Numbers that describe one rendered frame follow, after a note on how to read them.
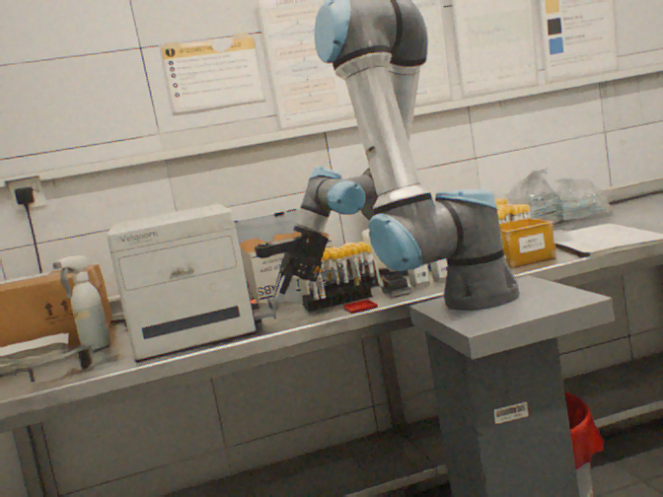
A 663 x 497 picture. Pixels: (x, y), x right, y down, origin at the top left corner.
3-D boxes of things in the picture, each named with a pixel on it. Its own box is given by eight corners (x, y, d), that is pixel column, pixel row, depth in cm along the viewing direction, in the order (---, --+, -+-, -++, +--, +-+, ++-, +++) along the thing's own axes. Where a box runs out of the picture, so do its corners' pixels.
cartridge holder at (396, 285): (392, 297, 173) (390, 283, 172) (381, 291, 181) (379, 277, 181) (411, 292, 174) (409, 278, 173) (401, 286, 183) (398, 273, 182)
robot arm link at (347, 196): (378, 176, 155) (354, 172, 165) (334, 185, 151) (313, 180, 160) (382, 209, 157) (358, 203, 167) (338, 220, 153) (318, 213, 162)
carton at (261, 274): (257, 305, 191) (248, 252, 188) (245, 288, 218) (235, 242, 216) (342, 285, 196) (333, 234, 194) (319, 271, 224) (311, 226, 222)
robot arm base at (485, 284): (531, 299, 134) (523, 249, 133) (456, 315, 133) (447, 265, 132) (504, 284, 149) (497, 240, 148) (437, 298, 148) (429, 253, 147)
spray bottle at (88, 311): (74, 358, 170) (50, 261, 166) (78, 348, 178) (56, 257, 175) (110, 349, 172) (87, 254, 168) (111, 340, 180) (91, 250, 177)
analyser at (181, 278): (134, 363, 155) (105, 233, 151) (137, 334, 181) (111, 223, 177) (268, 330, 162) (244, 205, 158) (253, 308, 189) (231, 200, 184)
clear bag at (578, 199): (552, 224, 234) (547, 183, 232) (549, 216, 250) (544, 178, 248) (616, 215, 229) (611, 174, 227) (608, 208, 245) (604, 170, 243)
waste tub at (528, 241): (511, 268, 181) (506, 231, 179) (489, 261, 194) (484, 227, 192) (557, 258, 183) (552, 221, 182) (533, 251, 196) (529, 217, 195)
